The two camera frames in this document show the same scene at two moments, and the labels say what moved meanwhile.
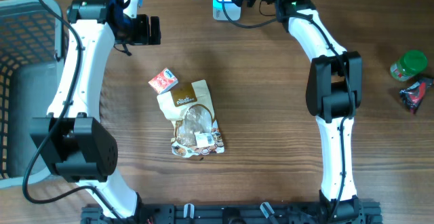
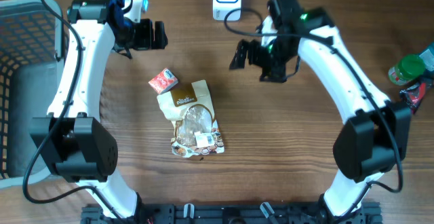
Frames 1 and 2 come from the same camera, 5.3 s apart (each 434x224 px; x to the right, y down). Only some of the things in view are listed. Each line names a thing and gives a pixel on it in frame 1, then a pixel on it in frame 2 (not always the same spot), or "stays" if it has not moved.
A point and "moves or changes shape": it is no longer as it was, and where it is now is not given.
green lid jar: (409, 66) moves or changes shape
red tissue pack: (163, 81) stays
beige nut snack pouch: (196, 129) stays
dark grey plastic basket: (32, 56) stays
